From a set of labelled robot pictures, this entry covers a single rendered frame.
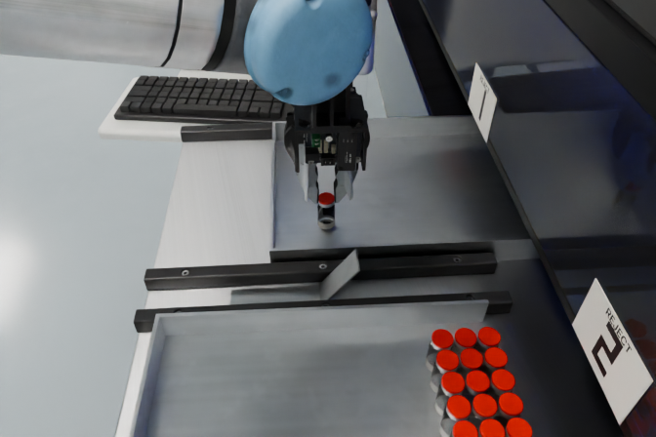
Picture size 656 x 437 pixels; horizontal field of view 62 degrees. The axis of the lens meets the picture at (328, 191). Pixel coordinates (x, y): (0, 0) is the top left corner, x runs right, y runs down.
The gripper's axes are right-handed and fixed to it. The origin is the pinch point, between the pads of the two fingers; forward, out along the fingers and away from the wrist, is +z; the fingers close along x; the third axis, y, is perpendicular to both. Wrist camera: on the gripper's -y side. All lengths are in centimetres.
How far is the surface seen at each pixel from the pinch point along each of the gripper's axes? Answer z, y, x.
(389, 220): 5.3, 0.4, 8.1
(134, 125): 14, -35, -33
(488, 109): -9.3, -2.4, 18.9
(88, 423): 94, -20, -59
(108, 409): 94, -23, -55
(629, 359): -10.5, 30.7, 18.8
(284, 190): 5.5, -6.3, -5.3
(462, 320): 4.9, 16.3, 13.6
